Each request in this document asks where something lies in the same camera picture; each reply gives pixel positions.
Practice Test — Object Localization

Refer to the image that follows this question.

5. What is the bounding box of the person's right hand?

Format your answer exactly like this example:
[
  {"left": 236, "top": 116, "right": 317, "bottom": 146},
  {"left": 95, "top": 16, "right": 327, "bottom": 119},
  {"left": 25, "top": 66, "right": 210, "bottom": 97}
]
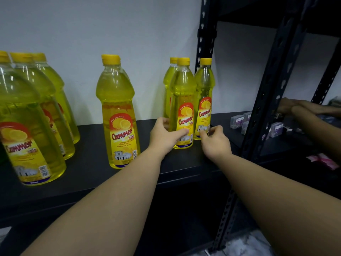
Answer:
[{"left": 199, "top": 125, "right": 232, "bottom": 164}]

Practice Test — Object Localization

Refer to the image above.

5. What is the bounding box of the person's left hand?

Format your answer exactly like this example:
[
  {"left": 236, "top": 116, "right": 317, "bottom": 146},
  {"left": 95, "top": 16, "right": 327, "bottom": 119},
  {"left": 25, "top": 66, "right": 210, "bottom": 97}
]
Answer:
[{"left": 148, "top": 117, "right": 190, "bottom": 160}]

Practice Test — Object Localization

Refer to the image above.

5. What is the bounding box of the black metal shelving rack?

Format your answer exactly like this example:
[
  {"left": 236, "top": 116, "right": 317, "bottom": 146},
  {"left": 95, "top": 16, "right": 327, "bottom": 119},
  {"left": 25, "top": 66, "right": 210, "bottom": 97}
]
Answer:
[
  {"left": 210, "top": 0, "right": 341, "bottom": 200},
  {"left": 0, "top": 0, "right": 320, "bottom": 256}
]

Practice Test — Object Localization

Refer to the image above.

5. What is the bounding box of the person's left forearm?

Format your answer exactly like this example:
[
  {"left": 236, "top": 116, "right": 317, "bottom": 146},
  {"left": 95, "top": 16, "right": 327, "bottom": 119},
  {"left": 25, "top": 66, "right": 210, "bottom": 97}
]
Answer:
[{"left": 21, "top": 148, "right": 164, "bottom": 256}]

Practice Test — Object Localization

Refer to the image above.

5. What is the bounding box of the another person's forearm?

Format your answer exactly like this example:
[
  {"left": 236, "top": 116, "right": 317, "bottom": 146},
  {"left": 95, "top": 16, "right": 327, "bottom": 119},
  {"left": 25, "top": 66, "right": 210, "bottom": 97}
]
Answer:
[
  {"left": 296, "top": 100, "right": 341, "bottom": 118},
  {"left": 291, "top": 105, "right": 341, "bottom": 164}
]

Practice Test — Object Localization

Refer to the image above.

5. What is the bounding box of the person's right forearm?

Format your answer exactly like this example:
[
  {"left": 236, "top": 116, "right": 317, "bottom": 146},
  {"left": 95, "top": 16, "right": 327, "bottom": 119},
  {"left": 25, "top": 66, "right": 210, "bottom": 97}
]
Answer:
[{"left": 214, "top": 153, "right": 341, "bottom": 256}]

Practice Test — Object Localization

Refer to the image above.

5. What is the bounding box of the pink packet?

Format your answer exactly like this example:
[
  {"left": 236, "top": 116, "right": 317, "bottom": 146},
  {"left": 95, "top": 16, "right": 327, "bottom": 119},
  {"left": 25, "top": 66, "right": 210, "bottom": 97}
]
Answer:
[{"left": 305, "top": 153, "right": 340, "bottom": 171}]

